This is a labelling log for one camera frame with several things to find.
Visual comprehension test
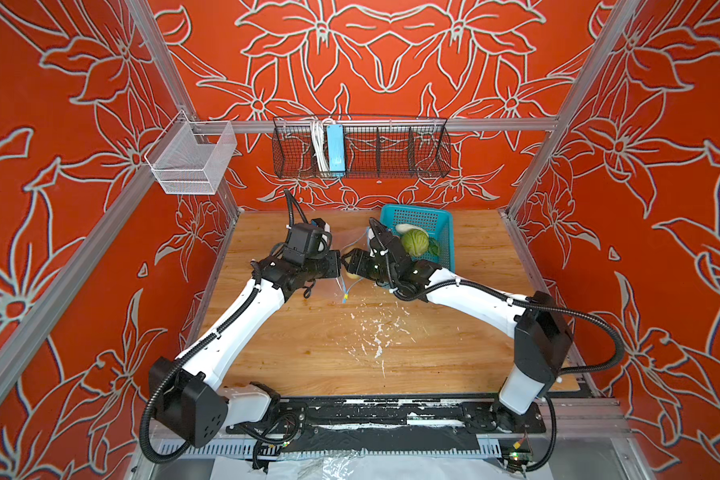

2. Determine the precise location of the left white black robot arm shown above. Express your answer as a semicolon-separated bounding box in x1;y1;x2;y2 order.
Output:
138;192;340;464

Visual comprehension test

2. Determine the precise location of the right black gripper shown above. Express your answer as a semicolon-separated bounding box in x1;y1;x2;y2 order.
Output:
337;245;399;286

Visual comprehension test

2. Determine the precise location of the black wire wall basket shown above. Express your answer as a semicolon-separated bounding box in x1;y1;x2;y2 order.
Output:
272;114;452;179

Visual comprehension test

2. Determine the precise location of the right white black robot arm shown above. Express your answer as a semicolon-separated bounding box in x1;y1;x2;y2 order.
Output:
341;219;626;415

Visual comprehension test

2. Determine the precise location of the white cable bundle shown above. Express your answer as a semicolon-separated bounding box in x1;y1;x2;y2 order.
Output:
310;119;329;175

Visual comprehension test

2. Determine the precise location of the light blue box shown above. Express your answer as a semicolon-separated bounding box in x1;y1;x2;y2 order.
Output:
326;123;346;177

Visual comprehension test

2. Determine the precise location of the green cabbage toy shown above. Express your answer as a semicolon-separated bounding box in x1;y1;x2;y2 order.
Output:
401;229;430;257

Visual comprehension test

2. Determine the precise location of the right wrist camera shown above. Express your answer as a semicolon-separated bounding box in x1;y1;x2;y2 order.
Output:
366;225;385;251

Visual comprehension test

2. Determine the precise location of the clear acrylic wall bin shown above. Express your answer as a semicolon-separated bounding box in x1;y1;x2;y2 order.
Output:
144;110;238;195

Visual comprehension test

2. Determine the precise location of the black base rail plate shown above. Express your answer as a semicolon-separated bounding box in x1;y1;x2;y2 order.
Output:
226;393;548;456

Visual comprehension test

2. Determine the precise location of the clear zip top bag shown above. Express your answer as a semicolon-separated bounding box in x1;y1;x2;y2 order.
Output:
332;227;370;304

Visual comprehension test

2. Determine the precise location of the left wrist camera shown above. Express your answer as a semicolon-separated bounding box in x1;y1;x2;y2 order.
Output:
282;218;332;265

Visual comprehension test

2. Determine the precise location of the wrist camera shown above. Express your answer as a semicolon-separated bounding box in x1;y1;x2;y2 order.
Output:
282;218;332;265
366;225;385;251

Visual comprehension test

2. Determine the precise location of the teal plastic basket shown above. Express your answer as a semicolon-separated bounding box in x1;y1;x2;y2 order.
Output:
380;204;455;271

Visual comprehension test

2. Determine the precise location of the green leafy vegetable toy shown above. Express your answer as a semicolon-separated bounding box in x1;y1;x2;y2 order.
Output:
427;238;441;258

